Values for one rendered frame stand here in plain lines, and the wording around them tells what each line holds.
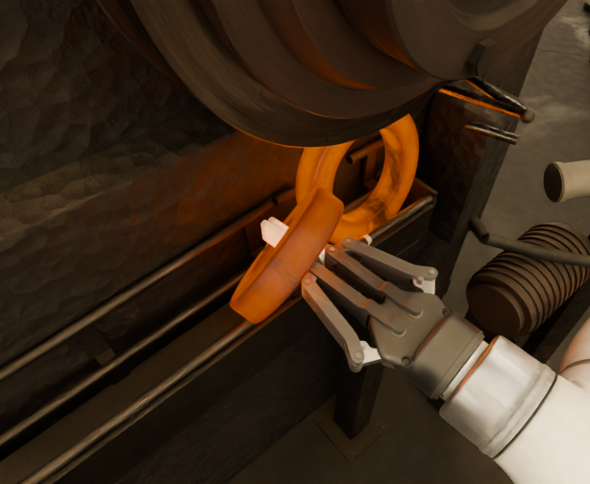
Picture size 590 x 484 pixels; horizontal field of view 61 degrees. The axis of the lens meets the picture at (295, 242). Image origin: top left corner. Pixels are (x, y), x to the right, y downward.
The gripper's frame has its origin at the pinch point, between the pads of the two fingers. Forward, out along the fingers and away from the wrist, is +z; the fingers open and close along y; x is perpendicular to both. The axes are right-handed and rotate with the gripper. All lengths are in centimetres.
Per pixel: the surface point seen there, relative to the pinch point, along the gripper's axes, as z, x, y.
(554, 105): 13, -97, 168
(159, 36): 2.1, 27.0, -8.0
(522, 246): -16.2, -21.7, 33.5
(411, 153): 0.0, -3.5, 21.7
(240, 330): -0.6, -6.2, -9.3
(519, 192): 0, -90, 110
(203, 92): 1.5, 22.4, -6.4
